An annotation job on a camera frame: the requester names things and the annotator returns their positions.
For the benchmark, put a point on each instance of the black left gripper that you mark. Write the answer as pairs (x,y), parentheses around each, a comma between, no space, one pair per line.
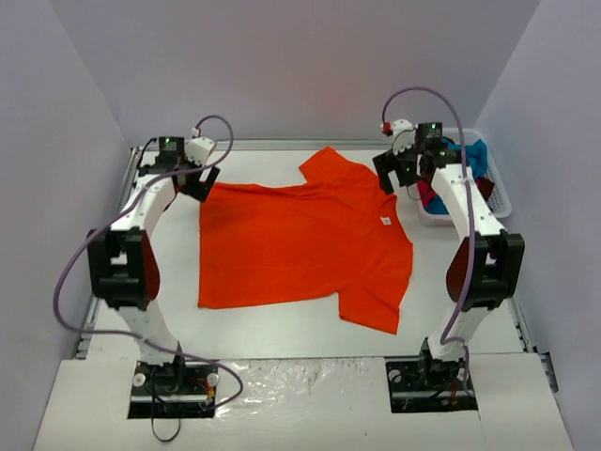
(198,179)

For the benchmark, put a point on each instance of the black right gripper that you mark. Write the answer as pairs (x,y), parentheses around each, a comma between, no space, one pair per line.
(392,165)

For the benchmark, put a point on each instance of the orange t shirt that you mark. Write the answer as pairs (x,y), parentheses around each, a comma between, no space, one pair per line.
(337,234)

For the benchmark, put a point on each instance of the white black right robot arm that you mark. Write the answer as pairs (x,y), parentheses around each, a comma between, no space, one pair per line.
(485,268)

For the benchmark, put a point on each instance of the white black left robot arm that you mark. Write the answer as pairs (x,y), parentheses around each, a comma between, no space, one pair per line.
(122,265)

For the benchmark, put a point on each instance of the pink t shirt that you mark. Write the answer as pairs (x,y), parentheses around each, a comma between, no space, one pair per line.
(426,193)

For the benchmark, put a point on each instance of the blue t shirt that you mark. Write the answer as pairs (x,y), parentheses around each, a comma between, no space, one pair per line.
(477,158)

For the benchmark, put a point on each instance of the dark red t shirt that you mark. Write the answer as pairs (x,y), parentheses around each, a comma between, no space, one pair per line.
(485,187)

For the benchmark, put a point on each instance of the white plastic laundry basket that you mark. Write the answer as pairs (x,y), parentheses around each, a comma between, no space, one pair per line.
(498,203)

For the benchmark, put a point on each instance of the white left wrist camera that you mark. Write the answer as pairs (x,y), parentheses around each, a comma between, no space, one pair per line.
(198,150)

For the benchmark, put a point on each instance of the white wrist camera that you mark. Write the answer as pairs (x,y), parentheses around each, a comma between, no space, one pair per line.
(198,150)
(403,135)

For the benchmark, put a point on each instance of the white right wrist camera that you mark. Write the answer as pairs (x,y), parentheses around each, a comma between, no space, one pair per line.
(403,135)

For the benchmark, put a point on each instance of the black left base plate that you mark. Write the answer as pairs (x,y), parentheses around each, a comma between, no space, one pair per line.
(186,391)

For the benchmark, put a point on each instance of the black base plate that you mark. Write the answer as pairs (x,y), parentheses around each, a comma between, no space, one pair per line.
(186,391)
(413,391)

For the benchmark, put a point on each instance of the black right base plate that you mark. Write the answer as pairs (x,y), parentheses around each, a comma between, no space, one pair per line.
(413,391)

